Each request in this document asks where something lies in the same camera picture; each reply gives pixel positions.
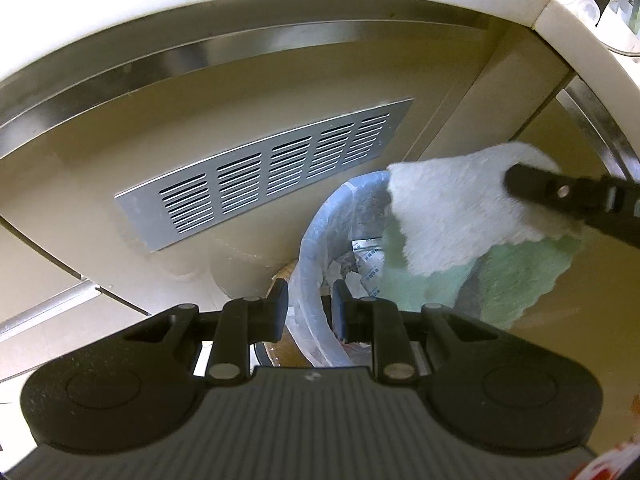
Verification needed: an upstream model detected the brown round stool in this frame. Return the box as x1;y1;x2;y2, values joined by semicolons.
267;260;321;368

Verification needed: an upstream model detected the grey cabinet vent grille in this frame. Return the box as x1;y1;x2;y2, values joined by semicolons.
115;99;415;252

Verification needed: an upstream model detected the white green cloth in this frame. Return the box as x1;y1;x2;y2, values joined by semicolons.
384;142;583;331

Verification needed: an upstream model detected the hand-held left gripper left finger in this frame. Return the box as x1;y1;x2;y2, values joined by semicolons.
122;280;290;386

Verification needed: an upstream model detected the silver foil pouch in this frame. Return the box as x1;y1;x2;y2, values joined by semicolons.
352;240;388;306

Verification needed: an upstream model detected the person's patterned clothing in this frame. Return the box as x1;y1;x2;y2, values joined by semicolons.
570;440;640;480

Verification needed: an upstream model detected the blue lined waste basket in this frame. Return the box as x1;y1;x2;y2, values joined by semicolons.
292;170;401;368

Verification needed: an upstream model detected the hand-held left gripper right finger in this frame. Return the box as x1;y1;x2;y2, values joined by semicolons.
332;280;501;386

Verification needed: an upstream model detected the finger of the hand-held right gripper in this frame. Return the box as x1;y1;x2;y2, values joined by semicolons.
504;162;640;250

